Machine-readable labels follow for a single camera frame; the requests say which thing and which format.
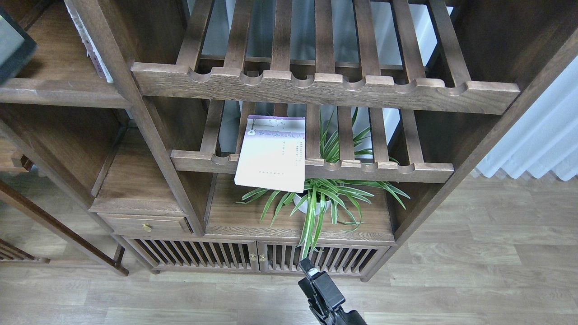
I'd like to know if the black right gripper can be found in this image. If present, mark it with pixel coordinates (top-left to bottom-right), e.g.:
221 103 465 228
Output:
298 258 366 325

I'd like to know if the pale purple white book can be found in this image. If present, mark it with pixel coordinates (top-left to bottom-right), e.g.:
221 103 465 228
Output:
234 115 306 193

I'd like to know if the green black cover book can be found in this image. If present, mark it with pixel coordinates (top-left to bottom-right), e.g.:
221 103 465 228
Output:
0 8 37 85

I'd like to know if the white plant pot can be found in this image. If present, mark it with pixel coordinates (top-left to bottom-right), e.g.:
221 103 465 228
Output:
293 193 331 216

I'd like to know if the green spider plant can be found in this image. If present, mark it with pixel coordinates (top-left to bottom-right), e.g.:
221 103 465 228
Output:
236 110 410 268

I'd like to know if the dark wooden bookshelf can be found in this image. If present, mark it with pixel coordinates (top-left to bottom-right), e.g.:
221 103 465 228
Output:
1 0 577 282

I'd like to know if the white curtain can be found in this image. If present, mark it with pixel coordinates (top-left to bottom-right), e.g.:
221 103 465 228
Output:
476 58 578 181

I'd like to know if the white book spine upright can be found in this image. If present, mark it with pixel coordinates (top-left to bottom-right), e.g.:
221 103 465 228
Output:
64 0 113 83

